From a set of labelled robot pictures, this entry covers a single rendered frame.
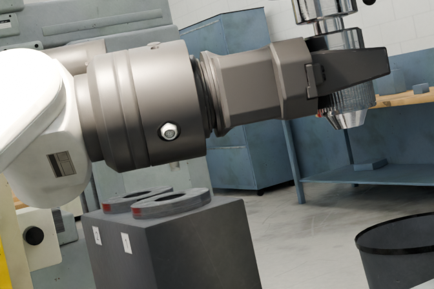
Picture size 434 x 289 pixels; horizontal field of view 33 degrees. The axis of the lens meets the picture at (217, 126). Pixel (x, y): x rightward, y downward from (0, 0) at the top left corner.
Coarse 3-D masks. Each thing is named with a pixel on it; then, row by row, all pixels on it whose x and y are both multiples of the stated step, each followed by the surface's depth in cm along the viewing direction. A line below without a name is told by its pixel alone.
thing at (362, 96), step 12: (324, 48) 53; (336, 48) 53; (348, 48) 53; (360, 84) 53; (372, 84) 54; (324, 96) 53; (336, 96) 53; (348, 96) 53; (360, 96) 53; (372, 96) 54; (324, 108) 54; (336, 108) 53; (348, 108) 53; (360, 108) 53
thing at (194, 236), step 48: (144, 192) 92; (192, 192) 81; (96, 240) 88; (144, 240) 74; (192, 240) 76; (240, 240) 78; (96, 288) 93; (144, 288) 77; (192, 288) 75; (240, 288) 78
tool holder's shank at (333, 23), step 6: (324, 18) 53; (330, 18) 54; (336, 18) 54; (342, 18) 54; (318, 24) 54; (324, 24) 54; (330, 24) 54; (336, 24) 54; (342, 24) 54; (318, 30) 54; (324, 30) 54; (330, 30) 54
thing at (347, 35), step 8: (328, 32) 53; (336, 32) 53; (344, 32) 53; (352, 32) 53; (360, 32) 54; (304, 40) 54; (312, 40) 53; (320, 40) 53; (328, 40) 53; (336, 40) 53; (344, 40) 53; (352, 40) 53; (312, 48) 53
